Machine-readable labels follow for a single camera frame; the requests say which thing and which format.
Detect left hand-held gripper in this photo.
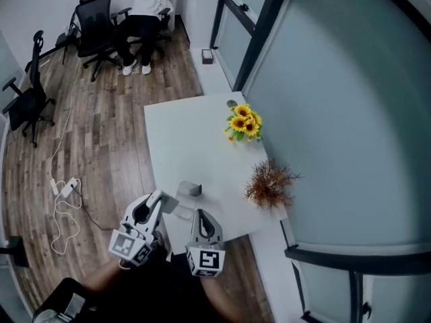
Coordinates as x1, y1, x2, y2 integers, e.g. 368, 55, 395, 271
108, 189, 180, 267

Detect black office chair with armrests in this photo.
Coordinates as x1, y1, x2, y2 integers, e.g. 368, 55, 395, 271
110, 0, 178, 59

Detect black cable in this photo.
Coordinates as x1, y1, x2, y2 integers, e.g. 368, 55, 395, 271
72, 180, 117, 231

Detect white power strip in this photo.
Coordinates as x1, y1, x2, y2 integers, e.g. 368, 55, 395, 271
60, 176, 79, 198

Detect black high-back office chair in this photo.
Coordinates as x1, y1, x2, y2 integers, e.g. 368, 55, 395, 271
1, 30, 57, 149

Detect reddish brown dried plant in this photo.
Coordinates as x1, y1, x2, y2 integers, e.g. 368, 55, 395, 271
242, 158, 303, 215

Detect person's left forearm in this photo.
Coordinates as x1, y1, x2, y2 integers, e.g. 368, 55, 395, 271
82, 260, 131, 292

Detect yellow sunflower bouquet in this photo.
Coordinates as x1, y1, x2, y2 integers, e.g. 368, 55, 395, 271
222, 104, 263, 143

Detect white cable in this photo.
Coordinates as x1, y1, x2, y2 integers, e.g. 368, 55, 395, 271
50, 55, 84, 256

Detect clear plastic container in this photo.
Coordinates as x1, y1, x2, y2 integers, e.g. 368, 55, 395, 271
174, 180, 203, 220

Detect black mesh office chair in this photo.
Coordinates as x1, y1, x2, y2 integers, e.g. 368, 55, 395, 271
69, 0, 124, 83

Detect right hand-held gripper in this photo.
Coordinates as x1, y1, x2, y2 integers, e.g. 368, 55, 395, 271
185, 208, 226, 278

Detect black floor stand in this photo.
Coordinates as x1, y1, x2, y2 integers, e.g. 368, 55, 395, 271
0, 236, 30, 268

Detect person's right forearm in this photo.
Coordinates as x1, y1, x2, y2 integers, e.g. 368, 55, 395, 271
201, 276, 250, 323

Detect person's black shirt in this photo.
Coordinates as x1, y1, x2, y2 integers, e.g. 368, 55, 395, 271
32, 254, 209, 323

